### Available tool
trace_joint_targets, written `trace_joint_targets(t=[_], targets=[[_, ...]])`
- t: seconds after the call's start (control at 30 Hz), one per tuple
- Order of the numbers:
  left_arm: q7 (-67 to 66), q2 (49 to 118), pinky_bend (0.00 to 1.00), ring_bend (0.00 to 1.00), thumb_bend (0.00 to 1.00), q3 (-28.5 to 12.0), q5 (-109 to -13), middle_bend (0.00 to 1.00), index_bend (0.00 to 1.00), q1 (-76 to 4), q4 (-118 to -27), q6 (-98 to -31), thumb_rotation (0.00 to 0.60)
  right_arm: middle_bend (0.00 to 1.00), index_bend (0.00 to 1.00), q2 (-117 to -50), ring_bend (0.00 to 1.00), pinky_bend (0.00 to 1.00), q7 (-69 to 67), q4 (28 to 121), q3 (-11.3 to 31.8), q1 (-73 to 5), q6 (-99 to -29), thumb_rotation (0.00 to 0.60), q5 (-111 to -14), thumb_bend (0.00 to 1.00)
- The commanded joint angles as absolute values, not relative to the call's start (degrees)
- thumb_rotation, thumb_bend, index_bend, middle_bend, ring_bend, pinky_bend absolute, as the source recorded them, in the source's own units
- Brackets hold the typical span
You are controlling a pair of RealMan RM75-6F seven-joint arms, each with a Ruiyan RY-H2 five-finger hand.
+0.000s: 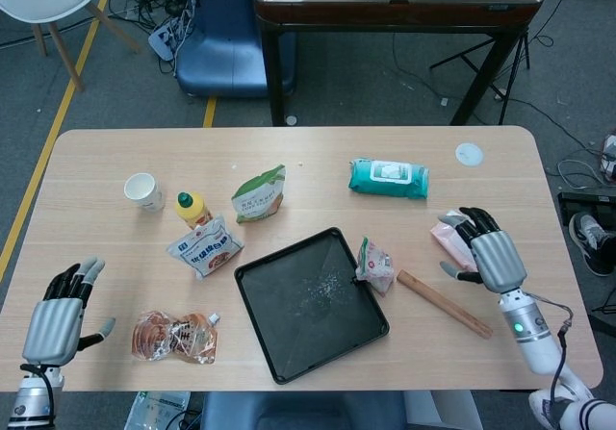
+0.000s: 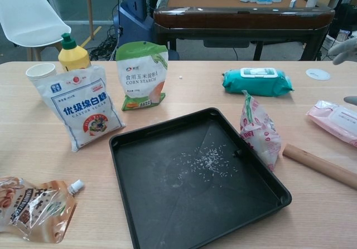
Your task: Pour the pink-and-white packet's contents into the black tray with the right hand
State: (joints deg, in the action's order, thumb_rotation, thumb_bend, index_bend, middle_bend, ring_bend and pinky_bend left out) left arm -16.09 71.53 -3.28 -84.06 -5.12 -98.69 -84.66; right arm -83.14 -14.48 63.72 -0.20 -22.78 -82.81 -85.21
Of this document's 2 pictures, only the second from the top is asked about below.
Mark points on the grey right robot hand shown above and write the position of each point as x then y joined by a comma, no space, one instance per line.
347,49

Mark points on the pink white rice bag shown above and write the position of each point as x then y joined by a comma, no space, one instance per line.
259,132

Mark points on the white rice grains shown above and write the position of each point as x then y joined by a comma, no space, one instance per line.
206,161

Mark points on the black baking tray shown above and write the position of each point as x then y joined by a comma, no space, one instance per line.
195,199

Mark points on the white cardboard box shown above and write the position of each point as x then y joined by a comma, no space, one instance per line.
333,43

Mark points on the white round lid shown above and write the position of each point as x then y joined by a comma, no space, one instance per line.
318,74

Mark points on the upright blue white mahjong tile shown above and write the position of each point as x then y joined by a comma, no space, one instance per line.
293,3

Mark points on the pink wet wipes pack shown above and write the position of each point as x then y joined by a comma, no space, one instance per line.
334,121

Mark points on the teal wet wipes pack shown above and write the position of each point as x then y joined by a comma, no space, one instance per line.
256,84

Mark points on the dark brown mahjong table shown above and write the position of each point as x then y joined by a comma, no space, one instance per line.
242,17

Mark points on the wooden rolling pin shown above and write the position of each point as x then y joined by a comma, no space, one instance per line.
315,164

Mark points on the green white corn starch bag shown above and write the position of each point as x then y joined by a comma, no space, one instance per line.
139,76

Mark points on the blue machine base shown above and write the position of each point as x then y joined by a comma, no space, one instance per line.
134,17

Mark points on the white castor sugar bag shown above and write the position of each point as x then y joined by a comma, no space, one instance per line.
83,112

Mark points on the yellow bottle with green cap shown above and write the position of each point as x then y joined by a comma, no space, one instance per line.
73,58

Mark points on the white paper cup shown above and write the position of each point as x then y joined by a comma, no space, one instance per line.
39,72

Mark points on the white plastic chair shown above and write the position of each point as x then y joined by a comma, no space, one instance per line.
28,15

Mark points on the brown spout pouch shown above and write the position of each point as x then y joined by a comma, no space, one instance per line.
36,210

